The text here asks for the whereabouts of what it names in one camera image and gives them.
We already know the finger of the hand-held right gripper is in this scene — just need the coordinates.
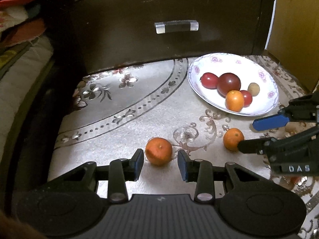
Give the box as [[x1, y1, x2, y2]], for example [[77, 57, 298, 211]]
[[237, 126, 319, 165], [252, 93, 319, 132]]

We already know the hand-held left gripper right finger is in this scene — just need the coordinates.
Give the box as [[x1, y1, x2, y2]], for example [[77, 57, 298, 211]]
[[177, 150, 268, 203]]

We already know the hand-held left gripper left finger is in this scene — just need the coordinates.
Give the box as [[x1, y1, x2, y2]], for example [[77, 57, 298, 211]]
[[47, 149, 144, 203]]

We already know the orange mandarin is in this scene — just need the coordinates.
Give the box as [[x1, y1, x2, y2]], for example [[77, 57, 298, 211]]
[[145, 137, 173, 166], [225, 90, 245, 112], [223, 128, 245, 152]]

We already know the small red tomato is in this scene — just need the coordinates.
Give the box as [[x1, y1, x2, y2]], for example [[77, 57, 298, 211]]
[[201, 72, 220, 89], [240, 90, 253, 107]]

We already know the large dark red tomato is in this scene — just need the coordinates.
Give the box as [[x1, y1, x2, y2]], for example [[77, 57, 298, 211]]
[[217, 73, 242, 97]]

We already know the white floral plate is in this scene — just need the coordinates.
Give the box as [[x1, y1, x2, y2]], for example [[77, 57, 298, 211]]
[[187, 53, 279, 116]]

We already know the floral beige tablecloth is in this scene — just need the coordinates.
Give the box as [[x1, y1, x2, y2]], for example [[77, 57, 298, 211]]
[[47, 53, 319, 239]]

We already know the yellow-brown wooden cabinet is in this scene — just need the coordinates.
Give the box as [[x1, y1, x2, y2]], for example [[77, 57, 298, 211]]
[[265, 0, 319, 92]]

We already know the dark wooden nightstand drawer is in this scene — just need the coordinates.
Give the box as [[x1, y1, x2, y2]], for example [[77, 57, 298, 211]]
[[41, 0, 277, 76]]

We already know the grey mattress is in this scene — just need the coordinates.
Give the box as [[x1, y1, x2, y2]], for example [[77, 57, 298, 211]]
[[0, 36, 55, 160]]

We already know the dark bed frame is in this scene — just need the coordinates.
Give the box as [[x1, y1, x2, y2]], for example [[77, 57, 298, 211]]
[[0, 55, 88, 205]]

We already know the clear drawer handle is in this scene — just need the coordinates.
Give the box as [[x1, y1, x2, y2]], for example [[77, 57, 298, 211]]
[[155, 20, 199, 34]]

